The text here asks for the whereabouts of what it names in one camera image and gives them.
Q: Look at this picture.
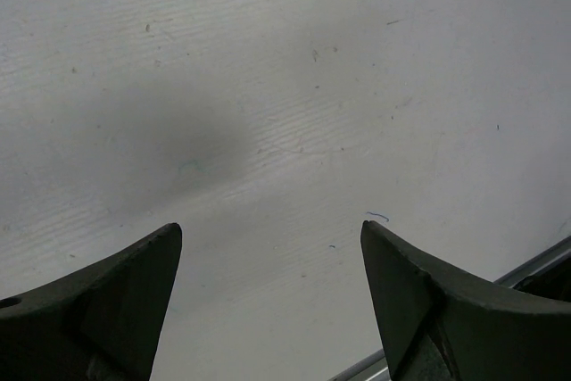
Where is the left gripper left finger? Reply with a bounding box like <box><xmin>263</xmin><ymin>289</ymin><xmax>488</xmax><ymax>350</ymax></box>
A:
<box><xmin>1</xmin><ymin>223</ymin><xmax>182</xmax><ymax>380</ymax></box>

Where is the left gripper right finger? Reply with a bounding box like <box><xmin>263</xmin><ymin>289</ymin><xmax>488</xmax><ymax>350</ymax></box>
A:
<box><xmin>360</xmin><ymin>221</ymin><xmax>570</xmax><ymax>380</ymax></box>

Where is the aluminium mounting rail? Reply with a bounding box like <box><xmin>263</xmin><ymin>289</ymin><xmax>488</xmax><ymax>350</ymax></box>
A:
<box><xmin>331</xmin><ymin>236</ymin><xmax>570</xmax><ymax>381</ymax></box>

